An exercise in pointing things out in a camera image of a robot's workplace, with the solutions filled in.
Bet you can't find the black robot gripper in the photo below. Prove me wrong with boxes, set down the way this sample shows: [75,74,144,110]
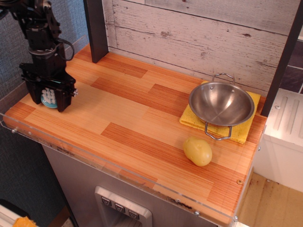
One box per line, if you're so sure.
[19,49,78,113]

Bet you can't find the teal brush white bristles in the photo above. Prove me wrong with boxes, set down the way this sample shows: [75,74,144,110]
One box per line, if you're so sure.
[40,86,59,109]

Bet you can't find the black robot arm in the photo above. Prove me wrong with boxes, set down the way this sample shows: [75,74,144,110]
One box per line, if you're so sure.
[0,0,78,112]

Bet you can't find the grey toy fridge cabinet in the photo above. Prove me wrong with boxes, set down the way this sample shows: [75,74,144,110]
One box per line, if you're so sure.
[43,146,214,227]

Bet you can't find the orange and black object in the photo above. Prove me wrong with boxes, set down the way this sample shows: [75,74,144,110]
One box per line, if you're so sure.
[12,217,37,227]

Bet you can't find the silver dispenser button panel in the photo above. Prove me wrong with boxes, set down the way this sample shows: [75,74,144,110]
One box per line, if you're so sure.
[95,186,153,227]

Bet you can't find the yellow plastic potato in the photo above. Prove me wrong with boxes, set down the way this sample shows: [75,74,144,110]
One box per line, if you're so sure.
[183,137,213,166]

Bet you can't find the yellow folded cloth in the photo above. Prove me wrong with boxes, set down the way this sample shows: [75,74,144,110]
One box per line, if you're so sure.
[179,92,261,144]

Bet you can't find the white cabinet at right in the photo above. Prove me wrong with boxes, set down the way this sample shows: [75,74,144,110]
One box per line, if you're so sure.
[253,89,303,192]

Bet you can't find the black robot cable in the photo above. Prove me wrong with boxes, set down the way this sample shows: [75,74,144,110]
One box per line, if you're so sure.
[56,38,75,61]

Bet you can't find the clear acrylic guard rail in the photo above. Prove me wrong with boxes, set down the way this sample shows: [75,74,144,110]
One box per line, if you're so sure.
[0,35,267,225]

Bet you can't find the dark left vertical post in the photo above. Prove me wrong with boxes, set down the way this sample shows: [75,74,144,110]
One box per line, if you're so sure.
[83,0,109,63]

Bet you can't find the dark vertical post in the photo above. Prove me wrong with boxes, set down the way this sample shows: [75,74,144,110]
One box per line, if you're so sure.
[261,0,303,117]
[83,0,109,63]

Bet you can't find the steel colander bowl with handles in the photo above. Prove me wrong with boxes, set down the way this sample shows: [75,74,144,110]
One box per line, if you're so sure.
[188,73,255,141]

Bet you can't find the dark right vertical post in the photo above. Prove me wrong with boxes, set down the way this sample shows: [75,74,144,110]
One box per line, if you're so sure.
[261,0,303,117]

